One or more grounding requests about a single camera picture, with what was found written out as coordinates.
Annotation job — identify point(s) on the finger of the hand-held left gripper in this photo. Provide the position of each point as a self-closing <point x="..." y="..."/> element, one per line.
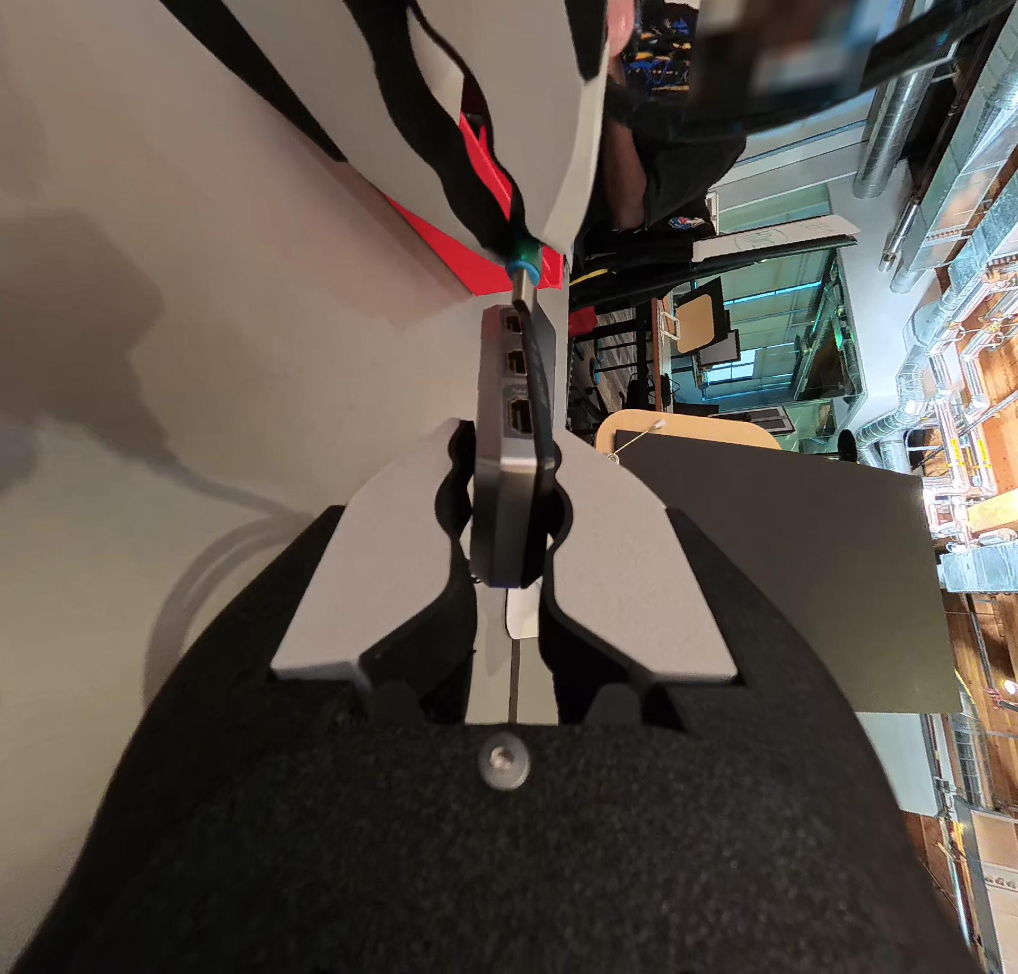
<point x="303" y="52"/>
<point x="525" y="68"/>

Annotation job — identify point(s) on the white paper sign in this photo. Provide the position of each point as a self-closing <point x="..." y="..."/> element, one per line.
<point x="780" y="243"/>

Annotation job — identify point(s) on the red plastic bin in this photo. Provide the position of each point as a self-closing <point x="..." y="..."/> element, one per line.
<point x="438" y="243"/>

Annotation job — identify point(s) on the silver ventilation duct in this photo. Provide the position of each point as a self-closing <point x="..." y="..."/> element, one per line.
<point x="899" y="115"/>

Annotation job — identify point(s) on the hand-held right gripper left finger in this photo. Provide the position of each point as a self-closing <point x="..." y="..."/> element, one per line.
<point x="366" y="608"/>

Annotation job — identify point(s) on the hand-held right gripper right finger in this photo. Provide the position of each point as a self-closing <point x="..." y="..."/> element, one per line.
<point x="637" y="593"/>

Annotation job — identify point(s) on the tablet stand with dark board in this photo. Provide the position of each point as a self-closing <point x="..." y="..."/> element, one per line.
<point x="796" y="561"/>

